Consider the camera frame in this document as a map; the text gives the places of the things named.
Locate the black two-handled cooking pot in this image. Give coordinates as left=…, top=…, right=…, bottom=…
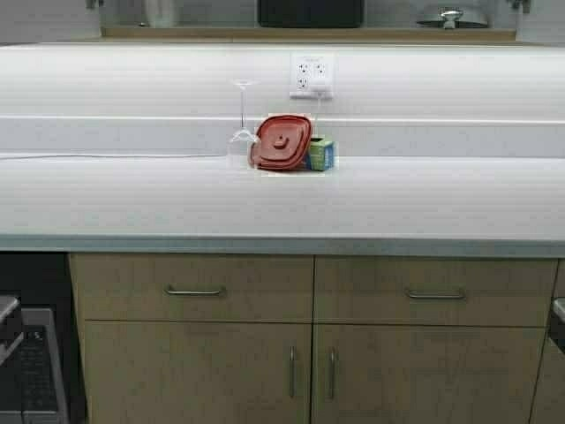
left=257, top=0, right=365, bottom=28

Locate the wooden cabinet door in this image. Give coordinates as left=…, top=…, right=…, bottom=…
left=516, top=0, right=565, bottom=45
left=1, top=0, right=101, bottom=45

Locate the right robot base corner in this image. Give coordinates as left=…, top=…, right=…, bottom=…
left=548, top=298, right=565, bottom=352

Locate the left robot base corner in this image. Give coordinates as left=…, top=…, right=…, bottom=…
left=0, top=296, right=24, bottom=365

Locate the right lower cabinet door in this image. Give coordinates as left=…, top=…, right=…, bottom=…
left=313, top=324, right=544, bottom=423

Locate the left lower cabinet door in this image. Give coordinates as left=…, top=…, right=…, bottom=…
left=84, top=321, right=311, bottom=423

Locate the clear container in cabinet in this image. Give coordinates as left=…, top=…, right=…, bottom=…
left=144, top=0, right=179, bottom=27

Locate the metal pot lid with knob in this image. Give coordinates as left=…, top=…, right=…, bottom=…
left=416, top=5, right=489, bottom=30

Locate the far-right lower cabinet door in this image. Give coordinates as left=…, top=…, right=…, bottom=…
left=530, top=260, right=564, bottom=423

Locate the green and blue box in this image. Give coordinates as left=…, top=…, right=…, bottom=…
left=305, top=137, right=335, bottom=171

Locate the red plastic container lid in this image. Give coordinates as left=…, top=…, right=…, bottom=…
left=248, top=114, right=313, bottom=171

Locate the upside-down clear wine glass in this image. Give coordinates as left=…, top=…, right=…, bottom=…
left=227, top=79, right=260, bottom=169

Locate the right wooden drawer front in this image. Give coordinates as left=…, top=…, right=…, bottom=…
left=314, top=256, right=558, bottom=327

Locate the wooden drawer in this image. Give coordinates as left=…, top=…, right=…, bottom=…
left=314, top=256, right=558, bottom=327
left=70, top=253, right=313, bottom=323

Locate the left wooden drawer front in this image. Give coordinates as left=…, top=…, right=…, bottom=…
left=70, top=253, right=313, bottom=323

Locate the stainless steel microwave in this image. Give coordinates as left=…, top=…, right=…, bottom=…
left=1, top=308, right=69, bottom=423

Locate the left drawer metal handle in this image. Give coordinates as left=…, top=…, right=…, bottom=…
left=164, top=286, right=226, bottom=297

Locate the drawer metal handle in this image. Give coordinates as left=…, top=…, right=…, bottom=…
left=404, top=289, right=466, bottom=300
left=164, top=286, right=226, bottom=297

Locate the white wall outlet plate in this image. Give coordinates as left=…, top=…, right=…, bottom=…
left=290, top=53, right=335, bottom=100

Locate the right door metal handle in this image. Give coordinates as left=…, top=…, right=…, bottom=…
left=328, top=347, right=337, bottom=400

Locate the door metal handle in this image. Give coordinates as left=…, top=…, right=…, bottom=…
left=289, top=345, right=296, bottom=398
left=328, top=347, right=337, bottom=400

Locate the right drawer metal handle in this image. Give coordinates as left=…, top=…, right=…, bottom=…
left=404, top=289, right=466, bottom=300

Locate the left door metal handle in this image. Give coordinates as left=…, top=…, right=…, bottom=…
left=289, top=345, right=296, bottom=398

